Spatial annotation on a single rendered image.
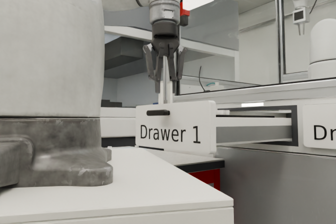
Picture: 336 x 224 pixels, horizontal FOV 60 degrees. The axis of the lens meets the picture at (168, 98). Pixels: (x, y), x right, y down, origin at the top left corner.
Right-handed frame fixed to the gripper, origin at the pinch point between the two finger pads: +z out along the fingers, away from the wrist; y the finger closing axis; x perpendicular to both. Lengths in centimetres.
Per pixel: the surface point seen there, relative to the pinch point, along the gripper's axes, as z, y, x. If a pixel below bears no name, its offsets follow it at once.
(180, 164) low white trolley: 20.5, 4.7, 1.6
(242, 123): 8.5, 13.5, -19.4
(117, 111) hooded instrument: 3, -7, 72
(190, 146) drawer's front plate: 13.2, 0.2, -20.4
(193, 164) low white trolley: 21.0, 9.4, 3.4
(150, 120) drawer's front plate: 7.6, -5.6, -6.2
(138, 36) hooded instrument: -39, 5, 77
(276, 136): 11.9, 26.0, -14.5
